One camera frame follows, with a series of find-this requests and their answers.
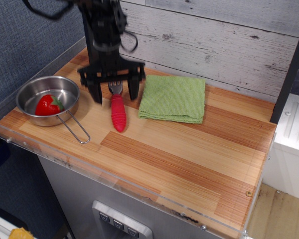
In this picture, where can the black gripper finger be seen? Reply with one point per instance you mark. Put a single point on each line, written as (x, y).
(95, 91)
(133, 85)

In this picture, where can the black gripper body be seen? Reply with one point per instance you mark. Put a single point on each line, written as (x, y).
(111, 66)

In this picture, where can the red-handled metal fork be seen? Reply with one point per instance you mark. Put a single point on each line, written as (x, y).
(118, 114)

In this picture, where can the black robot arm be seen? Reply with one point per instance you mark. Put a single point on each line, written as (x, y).
(104, 23)

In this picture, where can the folded green cloth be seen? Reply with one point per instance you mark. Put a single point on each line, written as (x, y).
(173, 98)

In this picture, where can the red toy strawberry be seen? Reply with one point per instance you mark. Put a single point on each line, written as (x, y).
(49, 105)

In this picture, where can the small steel saucepan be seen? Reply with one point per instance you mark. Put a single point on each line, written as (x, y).
(63, 88)

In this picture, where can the clear acrylic table guard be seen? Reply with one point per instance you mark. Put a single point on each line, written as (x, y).
(180, 180)

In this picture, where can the silver dispenser button panel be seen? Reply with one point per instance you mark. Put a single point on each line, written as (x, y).
(121, 222)

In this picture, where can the yellow and black object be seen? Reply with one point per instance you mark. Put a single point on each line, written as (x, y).
(18, 233)

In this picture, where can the white cabinet with metal top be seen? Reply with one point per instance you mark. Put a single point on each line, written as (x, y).
(282, 168)

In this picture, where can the black left frame post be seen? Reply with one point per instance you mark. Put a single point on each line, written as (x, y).
(93, 54)

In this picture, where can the black frame post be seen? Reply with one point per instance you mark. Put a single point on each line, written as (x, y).
(286, 87)
(93, 54)

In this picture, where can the black right frame post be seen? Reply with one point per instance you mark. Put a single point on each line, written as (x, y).
(286, 87)

